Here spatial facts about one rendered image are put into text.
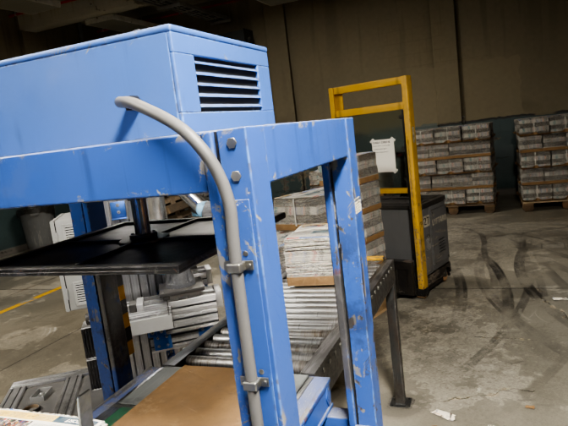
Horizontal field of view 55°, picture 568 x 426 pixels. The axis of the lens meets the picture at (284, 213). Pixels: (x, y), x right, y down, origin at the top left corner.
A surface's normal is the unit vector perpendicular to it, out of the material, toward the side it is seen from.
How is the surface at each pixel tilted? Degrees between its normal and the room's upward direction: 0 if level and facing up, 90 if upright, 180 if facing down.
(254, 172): 90
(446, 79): 90
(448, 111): 90
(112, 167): 90
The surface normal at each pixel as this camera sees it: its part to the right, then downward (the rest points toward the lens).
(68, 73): -0.36, 0.18
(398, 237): -0.62, 0.19
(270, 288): 0.92, -0.05
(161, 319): 0.23, 0.12
